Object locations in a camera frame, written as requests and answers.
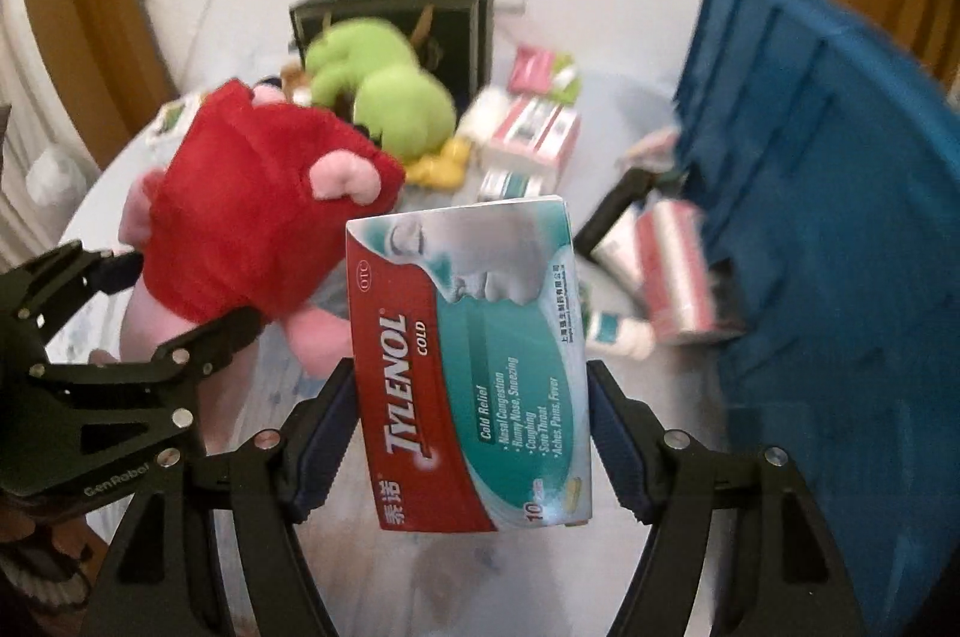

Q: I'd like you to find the brown plush toy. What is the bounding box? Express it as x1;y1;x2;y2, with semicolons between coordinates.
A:
279;65;316;101

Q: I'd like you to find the person's left hand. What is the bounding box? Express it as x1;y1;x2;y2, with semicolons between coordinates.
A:
0;494;95;564

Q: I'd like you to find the blue plastic crate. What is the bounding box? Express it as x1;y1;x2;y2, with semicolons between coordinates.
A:
671;0;960;637

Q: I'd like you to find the red white striped pack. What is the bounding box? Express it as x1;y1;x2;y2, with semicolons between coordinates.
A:
637;202;722;347

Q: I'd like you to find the white bottle teal label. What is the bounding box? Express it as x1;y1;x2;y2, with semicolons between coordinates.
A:
585;307;655;362

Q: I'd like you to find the round floral cloth desktop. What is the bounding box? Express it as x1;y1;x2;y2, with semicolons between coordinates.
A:
45;52;751;637

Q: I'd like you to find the white wrapped tissue roll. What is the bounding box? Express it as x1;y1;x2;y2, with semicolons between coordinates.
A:
457;89;518;146

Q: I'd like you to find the yellow plastic toy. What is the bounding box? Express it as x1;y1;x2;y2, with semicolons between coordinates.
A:
407;137;475;189

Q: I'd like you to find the white printed card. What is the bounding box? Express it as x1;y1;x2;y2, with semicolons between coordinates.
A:
146;97;207;146

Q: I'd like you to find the pink white tissue pack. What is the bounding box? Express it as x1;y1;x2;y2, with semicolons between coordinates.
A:
484;97;582;192

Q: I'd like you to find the green white packet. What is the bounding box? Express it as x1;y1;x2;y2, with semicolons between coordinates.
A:
551;59;584;105

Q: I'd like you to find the pink plush toy red outfit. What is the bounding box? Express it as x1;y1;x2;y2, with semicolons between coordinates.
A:
88;77;407;454

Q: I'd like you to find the red teal medicine box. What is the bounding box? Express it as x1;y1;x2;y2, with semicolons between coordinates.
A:
345;196;597;537

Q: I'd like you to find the white curtain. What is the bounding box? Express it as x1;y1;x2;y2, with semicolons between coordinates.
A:
0;0;98;263

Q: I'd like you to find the green plush toy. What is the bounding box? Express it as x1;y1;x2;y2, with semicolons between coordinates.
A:
302;22;458;162

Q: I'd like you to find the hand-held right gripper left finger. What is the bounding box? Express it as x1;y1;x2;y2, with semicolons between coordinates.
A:
82;355;361;637

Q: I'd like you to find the white teal medicine box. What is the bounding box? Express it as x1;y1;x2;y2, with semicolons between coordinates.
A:
478;172;548;203

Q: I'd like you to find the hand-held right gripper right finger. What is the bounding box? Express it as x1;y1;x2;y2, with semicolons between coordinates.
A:
585;359;863;637

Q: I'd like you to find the pink packet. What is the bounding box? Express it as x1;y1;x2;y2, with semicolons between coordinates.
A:
510;44;556;90

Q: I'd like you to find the black tube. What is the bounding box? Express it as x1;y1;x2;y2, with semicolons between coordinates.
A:
574;168;653;300

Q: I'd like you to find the black open box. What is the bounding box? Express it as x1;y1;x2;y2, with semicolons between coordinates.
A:
289;0;496;105

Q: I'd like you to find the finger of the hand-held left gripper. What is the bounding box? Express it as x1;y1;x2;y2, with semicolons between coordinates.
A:
30;303;269;435
0;239;145;338

